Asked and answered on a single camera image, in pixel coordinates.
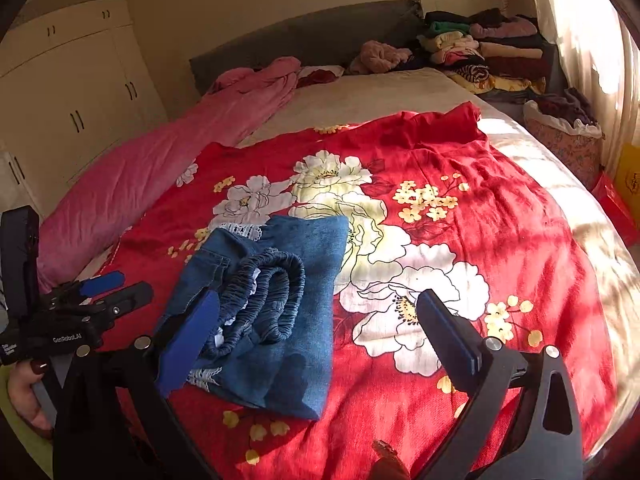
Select bed with beige sheet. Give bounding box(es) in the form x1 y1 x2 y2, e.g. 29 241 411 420
235 67 640 461

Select small brown object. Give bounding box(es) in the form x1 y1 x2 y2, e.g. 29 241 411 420
372 440 414 480

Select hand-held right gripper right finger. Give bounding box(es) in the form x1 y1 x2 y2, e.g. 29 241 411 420
415 289 585 480

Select yellow-green garment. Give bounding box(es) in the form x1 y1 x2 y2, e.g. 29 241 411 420
0 365 54 479

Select dark red garment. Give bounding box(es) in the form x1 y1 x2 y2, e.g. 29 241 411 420
297 66 346 89

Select grey headboard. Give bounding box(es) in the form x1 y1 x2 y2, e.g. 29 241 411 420
189 0 426 97

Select white curtain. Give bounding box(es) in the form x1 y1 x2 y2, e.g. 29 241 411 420
525 0 640 177

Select yellow paper bag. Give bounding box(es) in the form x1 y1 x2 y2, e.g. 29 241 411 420
612 142 640 217

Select pink quilt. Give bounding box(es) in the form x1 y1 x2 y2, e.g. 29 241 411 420
37 56 302 293

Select pink crumpled garment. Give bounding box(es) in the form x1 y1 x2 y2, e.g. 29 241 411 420
348 40 414 76

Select cream wardrobe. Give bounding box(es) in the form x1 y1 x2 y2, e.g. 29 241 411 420
0 0 169 221

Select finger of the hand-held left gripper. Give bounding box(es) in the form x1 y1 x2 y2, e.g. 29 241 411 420
47 270 126 308
75 281 154 323

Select pile of folded clothes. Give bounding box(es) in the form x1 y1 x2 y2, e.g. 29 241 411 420
416 7 559 104

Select floral laundry basket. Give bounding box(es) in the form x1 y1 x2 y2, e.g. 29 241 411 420
522 100 605 192

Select red box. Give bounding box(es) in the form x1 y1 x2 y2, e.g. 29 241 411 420
591 172 640 249

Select red floral blanket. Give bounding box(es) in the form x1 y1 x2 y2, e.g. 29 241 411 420
85 101 619 480

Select person's left hand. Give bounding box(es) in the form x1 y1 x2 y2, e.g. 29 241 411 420
7 359 56 441

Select blue denim pants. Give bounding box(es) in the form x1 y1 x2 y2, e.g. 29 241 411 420
154 214 350 422

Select dark purple clothes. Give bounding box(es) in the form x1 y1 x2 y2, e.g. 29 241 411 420
535 87 599 127

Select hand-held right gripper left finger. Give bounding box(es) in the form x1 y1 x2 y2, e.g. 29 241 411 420
52 287 223 480

